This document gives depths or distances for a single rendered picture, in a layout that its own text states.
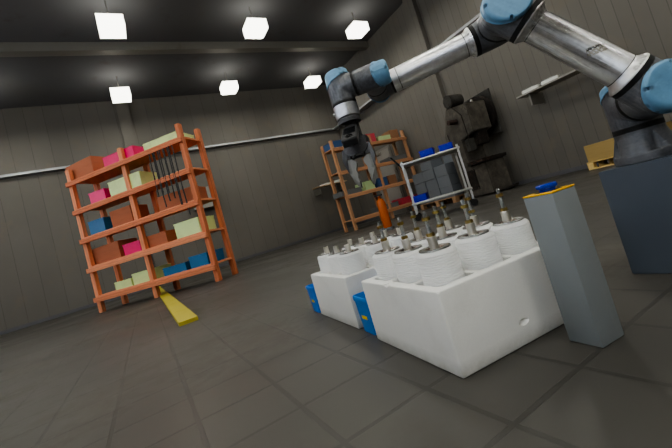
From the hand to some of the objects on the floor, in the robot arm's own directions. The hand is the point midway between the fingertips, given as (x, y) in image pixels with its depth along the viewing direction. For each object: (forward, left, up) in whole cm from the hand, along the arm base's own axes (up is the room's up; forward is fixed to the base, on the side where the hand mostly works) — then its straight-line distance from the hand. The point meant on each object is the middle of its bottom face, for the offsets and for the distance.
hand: (366, 181), depth 107 cm
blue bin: (-10, -15, -46) cm, 50 cm away
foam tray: (-10, +13, -46) cm, 49 cm away
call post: (-14, +43, -46) cm, 64 cm away
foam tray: (-18, -42, -46) cm, 65 cm away
